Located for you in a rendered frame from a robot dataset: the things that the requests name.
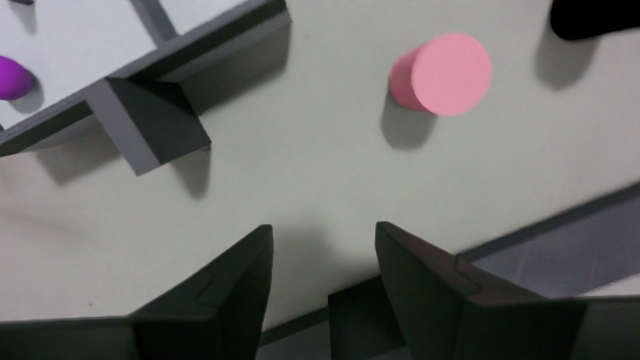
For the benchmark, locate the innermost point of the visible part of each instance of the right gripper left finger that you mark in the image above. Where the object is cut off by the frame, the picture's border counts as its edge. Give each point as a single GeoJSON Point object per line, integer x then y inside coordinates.
{"type": "Point", "coordinates": [220, 308]}

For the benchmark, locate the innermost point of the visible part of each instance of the pink cylinder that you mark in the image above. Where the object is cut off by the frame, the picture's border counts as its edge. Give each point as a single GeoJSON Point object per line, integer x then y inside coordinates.
{"type": "Point", "coordinates": [449, 78]}

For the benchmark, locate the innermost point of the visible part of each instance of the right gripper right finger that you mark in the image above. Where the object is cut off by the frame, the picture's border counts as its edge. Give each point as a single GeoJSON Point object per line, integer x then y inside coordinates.
{"type": "Point", "coordinates": [450, 309]}

